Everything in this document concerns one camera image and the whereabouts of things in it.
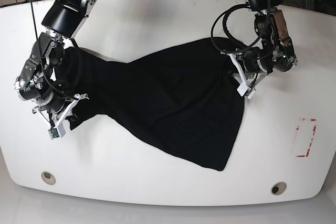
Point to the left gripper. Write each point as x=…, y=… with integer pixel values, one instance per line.
x=249, y=69

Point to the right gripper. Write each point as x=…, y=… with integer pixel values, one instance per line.
x=55, y=109

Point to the black graphic t-shirt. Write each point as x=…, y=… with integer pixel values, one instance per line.
x=182, y=100

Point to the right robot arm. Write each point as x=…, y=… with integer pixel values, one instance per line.
x=52, y=75

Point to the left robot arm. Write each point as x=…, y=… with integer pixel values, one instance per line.
x=277, y=52

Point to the left table grommet hole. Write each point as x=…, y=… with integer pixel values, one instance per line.
x=48, y=178

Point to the table grommet hole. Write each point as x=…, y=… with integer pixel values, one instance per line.
x=278, y=188
x=48, y=178

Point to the red tape rectangle marking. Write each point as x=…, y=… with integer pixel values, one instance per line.
x=304, y=135

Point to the right table grommet hole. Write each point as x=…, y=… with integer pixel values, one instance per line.
x=278, y=188

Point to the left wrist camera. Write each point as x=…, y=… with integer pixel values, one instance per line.
x=245, y=91

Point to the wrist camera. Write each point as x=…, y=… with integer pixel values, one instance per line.
x=245, y=91
x=56, y=132

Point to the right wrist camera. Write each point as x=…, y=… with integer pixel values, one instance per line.
x=56, y=132

